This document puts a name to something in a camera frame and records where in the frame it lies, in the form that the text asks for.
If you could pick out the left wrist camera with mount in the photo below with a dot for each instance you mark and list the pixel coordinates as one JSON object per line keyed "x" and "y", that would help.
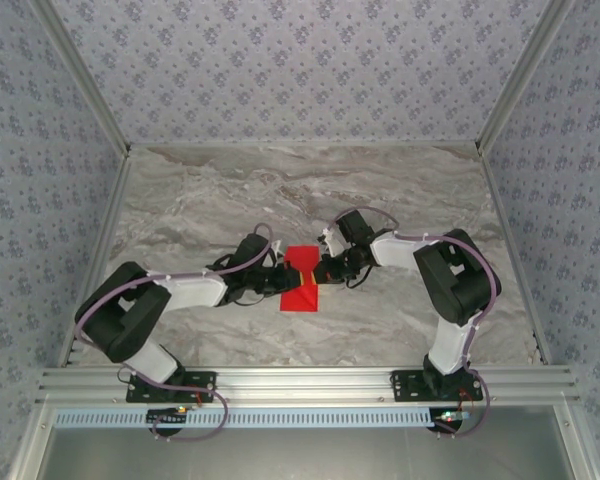
{"x": 278, "y": 250}

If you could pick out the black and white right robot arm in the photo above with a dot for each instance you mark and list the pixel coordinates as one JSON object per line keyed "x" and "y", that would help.
{"x": 455, "y": 280}

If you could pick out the small circuit board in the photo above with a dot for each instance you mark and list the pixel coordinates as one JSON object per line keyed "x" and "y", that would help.
{"x": 167, "y": 414}
{"x": 452, "y": 415}

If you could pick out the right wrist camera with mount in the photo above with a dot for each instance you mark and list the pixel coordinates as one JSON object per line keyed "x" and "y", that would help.
{"x": 332, "y": 245}

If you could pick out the red paper sheet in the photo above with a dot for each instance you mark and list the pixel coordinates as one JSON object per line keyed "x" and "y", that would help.
{"x": 302, "y": 257}

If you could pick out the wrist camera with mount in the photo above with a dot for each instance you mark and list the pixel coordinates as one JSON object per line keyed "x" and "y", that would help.
{"x": 332, "y": 245}
{"x": 278, "y": 250}

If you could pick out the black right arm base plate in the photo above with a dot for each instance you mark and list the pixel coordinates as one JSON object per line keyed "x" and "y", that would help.
{"x": 405, "y": 387}

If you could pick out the wide aluminium mounting rail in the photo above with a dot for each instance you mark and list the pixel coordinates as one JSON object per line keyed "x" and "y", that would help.
{"x": 305, "y": 385}

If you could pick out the grey metal panel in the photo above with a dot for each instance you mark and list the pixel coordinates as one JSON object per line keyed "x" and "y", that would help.
{"x": 305, "y": 455}

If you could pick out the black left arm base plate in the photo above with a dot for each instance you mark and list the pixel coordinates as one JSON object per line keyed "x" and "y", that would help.
{"x": 200, "y": 392}

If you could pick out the thin aluminium table end rail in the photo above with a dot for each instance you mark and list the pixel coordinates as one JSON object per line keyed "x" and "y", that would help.
{"x": 305, "y": 145}

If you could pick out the aluminium corner post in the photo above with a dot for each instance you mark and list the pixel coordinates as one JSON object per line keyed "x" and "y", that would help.
{"x": 522, "y": 75}
{"x": 84, "y": 75}

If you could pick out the aluminium table side rail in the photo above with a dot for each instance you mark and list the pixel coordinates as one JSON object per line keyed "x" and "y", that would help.
{"x": 99, "y": 250}
{"x": 500, "y": 210}

